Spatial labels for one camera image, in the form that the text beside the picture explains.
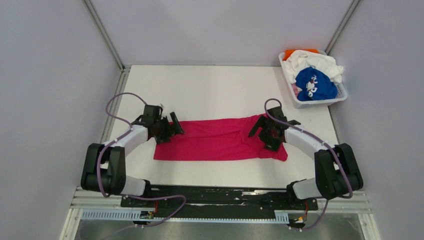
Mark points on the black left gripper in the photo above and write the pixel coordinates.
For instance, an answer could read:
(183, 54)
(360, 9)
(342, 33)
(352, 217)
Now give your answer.
(173, 130)

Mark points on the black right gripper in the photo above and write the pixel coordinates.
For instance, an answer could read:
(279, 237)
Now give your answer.
(273, 145)

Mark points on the pink t-shirt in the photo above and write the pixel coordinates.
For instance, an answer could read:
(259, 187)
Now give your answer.
(224, 139)

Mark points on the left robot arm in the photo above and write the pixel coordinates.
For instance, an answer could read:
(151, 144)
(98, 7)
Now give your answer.
(104, 168)

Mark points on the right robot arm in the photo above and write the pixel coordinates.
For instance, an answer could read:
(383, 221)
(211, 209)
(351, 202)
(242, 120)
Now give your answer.
(337, 174)

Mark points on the light pink garment in basket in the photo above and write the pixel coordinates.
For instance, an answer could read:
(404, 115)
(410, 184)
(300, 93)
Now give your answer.
(296, 90)

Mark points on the blue t-shirt in basket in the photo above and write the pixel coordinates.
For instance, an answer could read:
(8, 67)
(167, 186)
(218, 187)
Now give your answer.
(315, 85)

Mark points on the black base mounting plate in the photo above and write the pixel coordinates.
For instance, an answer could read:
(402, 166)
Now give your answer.
(220, 202)

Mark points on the orange t-shirt in basket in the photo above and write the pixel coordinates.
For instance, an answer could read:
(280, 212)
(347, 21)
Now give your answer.
(288, 52)

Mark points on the white t-shirt in basket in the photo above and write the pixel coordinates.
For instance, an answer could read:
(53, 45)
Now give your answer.
(302, 59)

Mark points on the white perforated laundry basket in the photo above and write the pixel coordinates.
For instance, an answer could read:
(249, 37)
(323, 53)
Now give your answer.
(342, 95)

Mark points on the white slotted cable duct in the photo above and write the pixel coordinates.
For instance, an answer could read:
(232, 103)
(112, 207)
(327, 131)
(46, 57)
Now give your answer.
(145, 216)

